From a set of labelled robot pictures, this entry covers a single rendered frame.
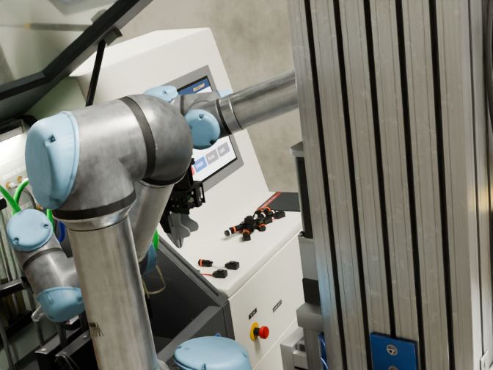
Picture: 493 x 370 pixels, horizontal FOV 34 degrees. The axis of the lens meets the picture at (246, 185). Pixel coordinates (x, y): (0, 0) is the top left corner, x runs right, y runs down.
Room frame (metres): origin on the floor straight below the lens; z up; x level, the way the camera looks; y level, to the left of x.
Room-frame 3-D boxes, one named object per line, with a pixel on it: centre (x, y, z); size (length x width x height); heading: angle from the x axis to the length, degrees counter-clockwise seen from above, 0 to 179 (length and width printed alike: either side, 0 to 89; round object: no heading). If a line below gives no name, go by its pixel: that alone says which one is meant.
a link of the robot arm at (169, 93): (1.67, 0.15, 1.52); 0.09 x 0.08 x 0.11; 84
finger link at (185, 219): (1.68, 0.14, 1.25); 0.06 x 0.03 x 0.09; 60
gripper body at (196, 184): (1.67, 0.15, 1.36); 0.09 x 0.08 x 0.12; 60
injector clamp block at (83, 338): (1.83, 0.42, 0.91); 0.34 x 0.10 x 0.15; 150
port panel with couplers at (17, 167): (2.07, 0.59, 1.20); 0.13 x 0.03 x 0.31; 150
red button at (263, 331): (1.97, 0.02, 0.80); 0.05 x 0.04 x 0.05; 150
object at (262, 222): (2.29, -0.01, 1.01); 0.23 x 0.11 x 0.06; 150
